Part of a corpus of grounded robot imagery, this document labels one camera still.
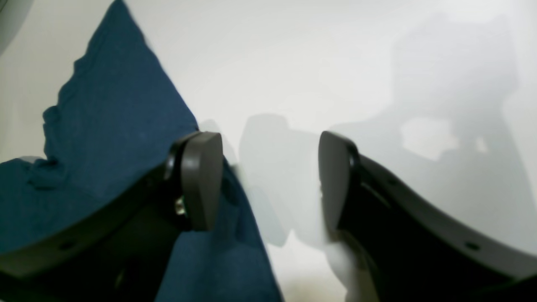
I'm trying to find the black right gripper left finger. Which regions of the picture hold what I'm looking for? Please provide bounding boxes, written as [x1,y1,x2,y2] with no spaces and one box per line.
[1,132,223,302]

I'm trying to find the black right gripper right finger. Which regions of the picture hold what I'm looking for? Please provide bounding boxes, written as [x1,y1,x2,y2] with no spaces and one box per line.
[318,131,536,302]

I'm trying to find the blue T-shirt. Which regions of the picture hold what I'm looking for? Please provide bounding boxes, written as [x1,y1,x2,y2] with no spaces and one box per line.
[1,0,282,302]

